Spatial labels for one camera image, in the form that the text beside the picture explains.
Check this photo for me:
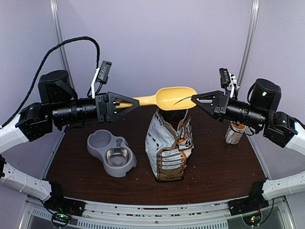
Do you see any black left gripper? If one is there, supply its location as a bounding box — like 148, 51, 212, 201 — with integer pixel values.
51, 91, 141, 126

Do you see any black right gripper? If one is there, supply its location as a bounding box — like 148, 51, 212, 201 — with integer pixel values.
191, 90, 267, 130

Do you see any yellow plastic scoop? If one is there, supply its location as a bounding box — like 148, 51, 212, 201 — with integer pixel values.
119, 87, 198, 112

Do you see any dog food bag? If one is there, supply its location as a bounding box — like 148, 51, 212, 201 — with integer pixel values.
145, 108, 194, 182

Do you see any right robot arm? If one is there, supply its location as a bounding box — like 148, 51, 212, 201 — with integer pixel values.
192, 79, 305, 211

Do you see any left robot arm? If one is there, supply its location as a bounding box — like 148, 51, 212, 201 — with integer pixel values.
0, 70, 140, 212

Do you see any grey double pet feeder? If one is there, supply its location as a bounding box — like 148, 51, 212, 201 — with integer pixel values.
87, 129, 137, 177

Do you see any patterned mug yellow inside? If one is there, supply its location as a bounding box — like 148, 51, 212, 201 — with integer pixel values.
225, 121, 246, 145

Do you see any steel bowl in feeder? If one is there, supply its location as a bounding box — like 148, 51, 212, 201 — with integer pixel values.
105, 146, 131, 167

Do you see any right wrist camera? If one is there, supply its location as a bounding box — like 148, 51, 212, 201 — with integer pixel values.
219, 68, 240, 100

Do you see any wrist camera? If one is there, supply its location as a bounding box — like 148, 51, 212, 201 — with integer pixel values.
219, 68, 240, 100
89, 61, 112, 99

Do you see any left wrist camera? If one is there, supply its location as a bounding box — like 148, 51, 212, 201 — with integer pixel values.
89, 61, 112, 99

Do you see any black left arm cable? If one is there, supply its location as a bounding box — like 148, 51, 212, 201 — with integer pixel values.
0, 36, 101, 128

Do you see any right aluminium frame post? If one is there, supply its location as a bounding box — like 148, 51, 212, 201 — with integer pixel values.
237, 0, 259, 86

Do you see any aluminium frame post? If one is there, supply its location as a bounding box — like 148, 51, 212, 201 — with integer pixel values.
49, 0, 70, 72
237, 0, 259, 86

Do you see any front aluminium rail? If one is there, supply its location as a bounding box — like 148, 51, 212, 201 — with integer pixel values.
19, 197, 295, 229

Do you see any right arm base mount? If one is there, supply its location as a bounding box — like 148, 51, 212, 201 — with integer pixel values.
228, 196, 269, 216

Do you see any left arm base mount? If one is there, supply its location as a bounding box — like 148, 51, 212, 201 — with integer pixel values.
44, 197, 85, 217

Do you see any left aluminium frame post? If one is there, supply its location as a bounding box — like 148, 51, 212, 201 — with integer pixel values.
49, 0, 70, 72

